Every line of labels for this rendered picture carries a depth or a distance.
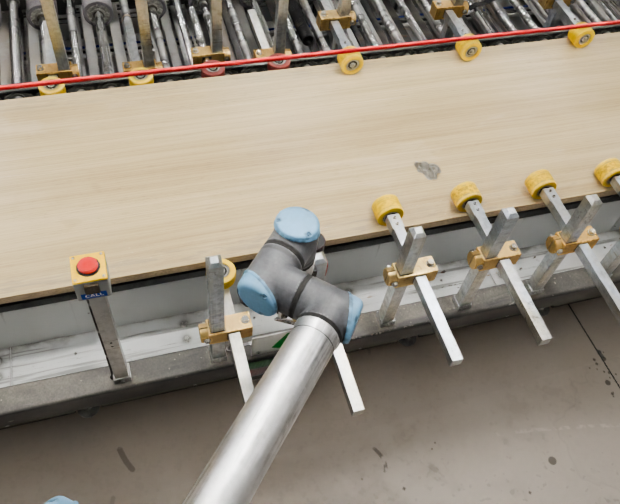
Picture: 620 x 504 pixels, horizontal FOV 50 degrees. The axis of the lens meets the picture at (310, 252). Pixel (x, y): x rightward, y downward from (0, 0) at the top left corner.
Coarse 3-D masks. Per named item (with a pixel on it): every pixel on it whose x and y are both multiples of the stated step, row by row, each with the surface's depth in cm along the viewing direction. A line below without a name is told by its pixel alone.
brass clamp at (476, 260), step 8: (512, 240) 183; (480, 248) 180; (504, 248) 181; (472, 256) 179; (480, 256) 179; (504, 256) 179; (512, 256) 180; (472, 264) 180; (480, 264) 179; (488, 264) 180; (496, 264) 181
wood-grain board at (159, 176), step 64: (384, 64) 233; (448, 64) 236; (512, 64) 240; (576, 64) 244; (0, 128) 198; (64, 128) 200; (128, 128) 203; (192, 128) 206; (256, 128) 208; (320, 128) 211; (384, 128) 214; (448, 128) 217; (512, 128) 220; (576, 128) 223; (0, 192) 184; (64, 192) 186; (128, 192) 189; (192, 192) 191; (256, 192) 193; (320, 192) 196; (384, 192) 198; (448, 192) 200; (512, 192) 203; (576, 192) 206; (0, 256) 172; (64, 256) 174; (128, 256) 176; (192, 256) 178
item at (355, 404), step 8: (336, 352) 170; (344, 352) 170; (336, 360) 169; (344, 360) 169; (336, 368) 170; (344, 368) 167; (344, 376) 166; (352, 376) 166; (344, 384) 165; (352, 384) 165; (344, 392) 166; (352, 392) 164; (352, 400) 163; (360, 400) 163; (352, 408) 161; (360, 408) 162
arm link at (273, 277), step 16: (272, 240) 128; (256, 256) 127; (272, 256) 125; (288, 256) 125; (256, 272) 122; (272, 272) 123; (288, 272) 123; (304, 272) 125; (240, 288) 123; (256, 288) 120; (272, 288) 121; (288, 288) 121; (256, 304) 124; (272, 304) 121; (288, 304) 122
